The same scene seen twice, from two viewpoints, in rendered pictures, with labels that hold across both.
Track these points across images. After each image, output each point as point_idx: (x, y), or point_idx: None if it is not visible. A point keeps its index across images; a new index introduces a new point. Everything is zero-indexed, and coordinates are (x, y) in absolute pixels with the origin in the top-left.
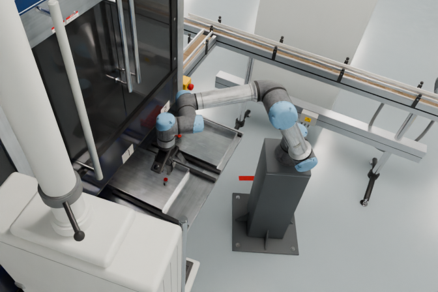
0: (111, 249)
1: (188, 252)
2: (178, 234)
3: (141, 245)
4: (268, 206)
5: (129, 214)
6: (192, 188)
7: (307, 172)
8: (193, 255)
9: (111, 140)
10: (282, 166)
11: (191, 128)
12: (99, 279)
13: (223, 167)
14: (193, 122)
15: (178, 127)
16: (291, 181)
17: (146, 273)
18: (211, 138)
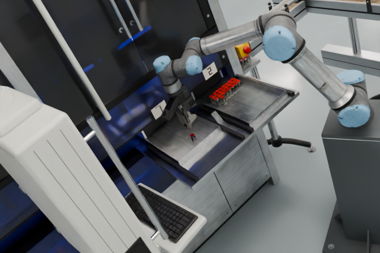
0: (3, 122)
1: (269, 246)
2: (60, 118)
3: (30, 124)
4: (348, 189)
5: (30, 101)
6: (219, 145)
7: (377, 134)
8: (274, 251)
9: (129, 90)
10: (344, 129)
11: (184, 68)
12: (2, 151)
13: (259, 125)
14: (185, 61)
15: (171, 68)
16: (358, 148)
17: (18, 141)
18: (259, 99)
